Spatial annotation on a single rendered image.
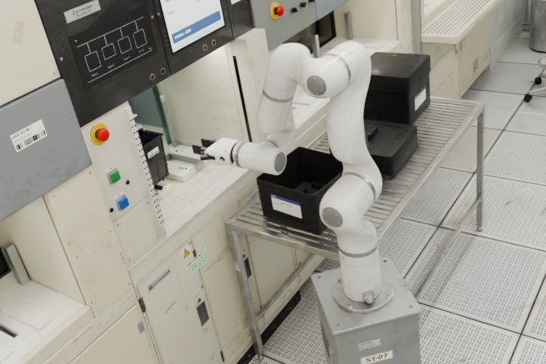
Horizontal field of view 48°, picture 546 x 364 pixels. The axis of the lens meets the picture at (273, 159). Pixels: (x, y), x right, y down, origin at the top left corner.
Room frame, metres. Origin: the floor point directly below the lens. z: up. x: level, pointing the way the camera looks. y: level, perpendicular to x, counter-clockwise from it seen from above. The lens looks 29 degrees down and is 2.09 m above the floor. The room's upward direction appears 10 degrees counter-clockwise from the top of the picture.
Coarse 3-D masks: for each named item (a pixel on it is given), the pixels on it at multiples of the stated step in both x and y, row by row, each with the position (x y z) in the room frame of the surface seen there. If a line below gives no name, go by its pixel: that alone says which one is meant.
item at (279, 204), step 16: (288, 160) 2.13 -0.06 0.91; (304, 160) 2.17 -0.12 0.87; (320, 160) 2.11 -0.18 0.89; (336, 160) 2.05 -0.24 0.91; (272, 176) 2.05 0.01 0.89; (288, 176) 2.12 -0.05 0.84; (304, 176) 2.18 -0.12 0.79; (320, 176) 2.12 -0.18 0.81; (336, 176) 1.90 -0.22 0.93; (272, 192) 1.93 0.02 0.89; (288, 192) 1.88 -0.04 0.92; (304, 192) 2.06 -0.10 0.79; (320, 192) 1.83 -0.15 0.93; (272, 208) 1.94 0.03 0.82; (288, 208) 1.88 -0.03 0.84; (304, 208) 1.83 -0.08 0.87; (288, 224) 1.89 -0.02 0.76; (304, 224) 1.84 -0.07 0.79; (320, 224) 1.81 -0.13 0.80
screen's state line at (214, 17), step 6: (216, 12) 2.18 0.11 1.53; (204, 18) 2.12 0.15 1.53; (210, 18) 2.15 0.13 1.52; (216, 18) 2.17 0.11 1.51; (192, 24) 2.07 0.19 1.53; (198, 24) 2.10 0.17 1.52; (204, 24) 2.12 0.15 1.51; (180, 30) 2.03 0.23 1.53; (186, 30) 2.05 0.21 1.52; (192, 30) 2.07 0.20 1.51; (198, 30) 2.09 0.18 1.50; (174, 36) 2.00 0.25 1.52; (180, 36) 2.02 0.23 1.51; (186, 36) 2.04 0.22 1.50; (174, 42) 1.99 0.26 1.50
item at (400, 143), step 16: (368, 128) 2.36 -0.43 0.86; (384, 128) 2.34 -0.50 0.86; (400, 128) 2.31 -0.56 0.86; (416, 128) 2.30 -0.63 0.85; (368, 144) 2.23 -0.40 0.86; (384, 144) 2.20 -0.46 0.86; (400, 144) 2.18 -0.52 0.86; (416, 144) 2.29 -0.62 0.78; (384, 160) 2.10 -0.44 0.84; (400, 160) 2.15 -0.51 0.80; (384, 176) 2.11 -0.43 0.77
